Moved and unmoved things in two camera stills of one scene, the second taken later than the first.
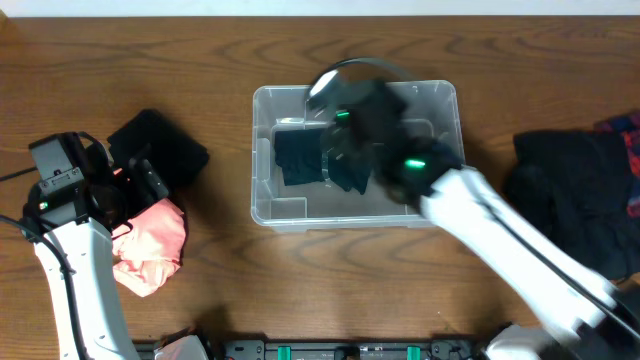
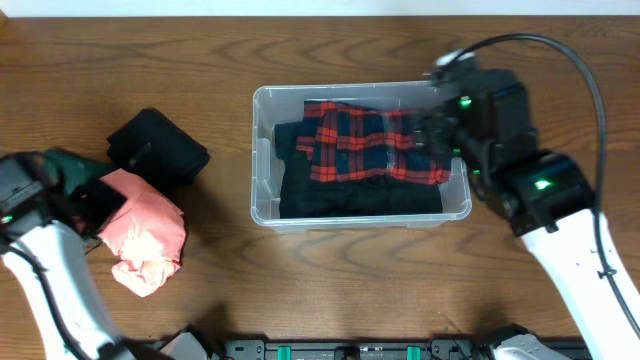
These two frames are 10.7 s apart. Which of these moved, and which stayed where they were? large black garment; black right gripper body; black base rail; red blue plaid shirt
Moved: large black garment; red blue plaid shirt; black right gripper body
Stayed: black base rail
